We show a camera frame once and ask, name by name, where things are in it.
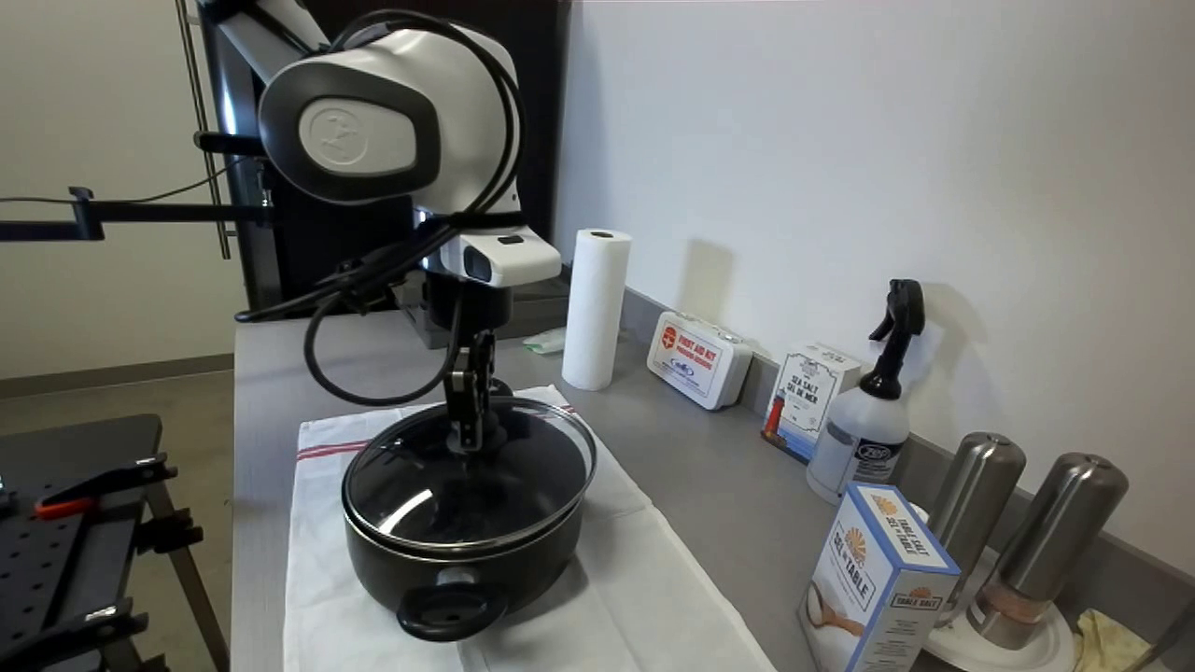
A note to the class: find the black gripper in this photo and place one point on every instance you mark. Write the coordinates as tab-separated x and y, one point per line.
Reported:
467	315

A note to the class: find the glass pot lid black knob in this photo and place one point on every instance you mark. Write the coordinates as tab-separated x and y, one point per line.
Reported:
411	490

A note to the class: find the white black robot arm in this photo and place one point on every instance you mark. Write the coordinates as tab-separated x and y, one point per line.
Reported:
411	115

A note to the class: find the black cooking pot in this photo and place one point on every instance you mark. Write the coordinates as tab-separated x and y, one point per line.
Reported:
456	595

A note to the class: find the white paper towel roll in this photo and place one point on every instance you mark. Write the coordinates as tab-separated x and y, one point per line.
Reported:
596	305

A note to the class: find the black tall cabinet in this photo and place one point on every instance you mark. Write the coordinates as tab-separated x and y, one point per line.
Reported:
541	126

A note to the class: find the white red tissue box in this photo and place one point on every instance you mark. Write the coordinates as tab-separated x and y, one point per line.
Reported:
701	359

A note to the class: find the white red-striped kitchen towel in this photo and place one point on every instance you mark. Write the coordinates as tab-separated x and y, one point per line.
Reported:
634	595

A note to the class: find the small white red carton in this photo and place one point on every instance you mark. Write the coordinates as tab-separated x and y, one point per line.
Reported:
800	396

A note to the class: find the clear spray bottle black trigger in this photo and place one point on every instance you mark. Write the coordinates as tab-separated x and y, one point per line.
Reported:
866	425

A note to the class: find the black clamp lower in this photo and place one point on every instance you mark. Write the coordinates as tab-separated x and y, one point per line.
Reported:
106	634

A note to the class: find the black perforated workbench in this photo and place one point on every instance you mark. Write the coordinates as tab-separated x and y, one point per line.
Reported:
56	569

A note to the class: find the white blue orange carton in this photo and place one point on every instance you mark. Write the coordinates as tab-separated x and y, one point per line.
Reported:
879	584

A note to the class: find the left steel grinder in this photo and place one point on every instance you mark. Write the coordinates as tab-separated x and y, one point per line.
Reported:
973	498

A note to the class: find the steel grinder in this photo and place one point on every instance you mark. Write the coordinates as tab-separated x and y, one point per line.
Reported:
973	498
1062	525

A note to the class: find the white round plate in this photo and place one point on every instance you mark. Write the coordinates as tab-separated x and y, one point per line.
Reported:
962	649

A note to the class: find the right steel grinder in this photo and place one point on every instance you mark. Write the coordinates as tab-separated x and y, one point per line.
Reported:
1062	525

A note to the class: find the yellow cloth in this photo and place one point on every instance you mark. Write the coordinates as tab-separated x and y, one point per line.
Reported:
1102	643

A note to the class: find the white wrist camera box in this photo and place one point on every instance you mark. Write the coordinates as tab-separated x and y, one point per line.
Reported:
493	259

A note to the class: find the red-handled black clamp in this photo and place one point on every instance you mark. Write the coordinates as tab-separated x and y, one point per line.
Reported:
90	490

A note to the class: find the black camera mount boom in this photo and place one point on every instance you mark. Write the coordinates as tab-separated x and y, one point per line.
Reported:
90	218

